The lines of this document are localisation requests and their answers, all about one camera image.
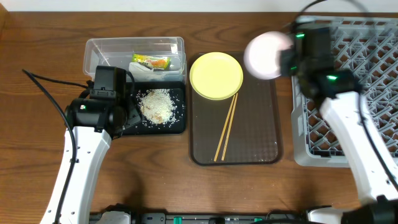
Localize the rice leftovers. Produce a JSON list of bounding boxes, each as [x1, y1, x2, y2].
[[136, 89, 182, 128]]

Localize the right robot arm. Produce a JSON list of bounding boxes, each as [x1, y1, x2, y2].
[[277, 46, 397, 224]]

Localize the brown plastic tray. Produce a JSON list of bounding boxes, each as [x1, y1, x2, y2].
[[188, 50, 284, 166]]

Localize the black rail at table edge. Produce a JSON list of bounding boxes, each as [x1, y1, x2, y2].
[[88, 203, 343, 224]]

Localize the clear plastic bin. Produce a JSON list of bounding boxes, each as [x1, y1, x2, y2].
[[83, 37, 187, 83]]

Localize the grey dishwasher rack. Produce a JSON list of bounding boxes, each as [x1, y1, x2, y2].
[[291, 16, 397, 167]]

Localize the right wooden chopstick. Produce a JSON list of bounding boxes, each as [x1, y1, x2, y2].
[[221, 93, 239, 161]]

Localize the pink bowl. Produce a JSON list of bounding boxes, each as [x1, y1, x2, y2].
[[244, 31, 293, 80]]

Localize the yellow plate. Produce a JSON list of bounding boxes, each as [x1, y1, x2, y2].
[[190, 52, 243, 100]]

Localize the black tray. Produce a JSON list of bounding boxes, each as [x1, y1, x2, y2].
[[123, 82, 186, 136]]

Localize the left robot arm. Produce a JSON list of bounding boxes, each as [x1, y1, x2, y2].
[[41, 87, 142, 223]]

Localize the green yellow snack wrapper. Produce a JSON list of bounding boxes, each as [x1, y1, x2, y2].
[[131, 54, 171, 70]]

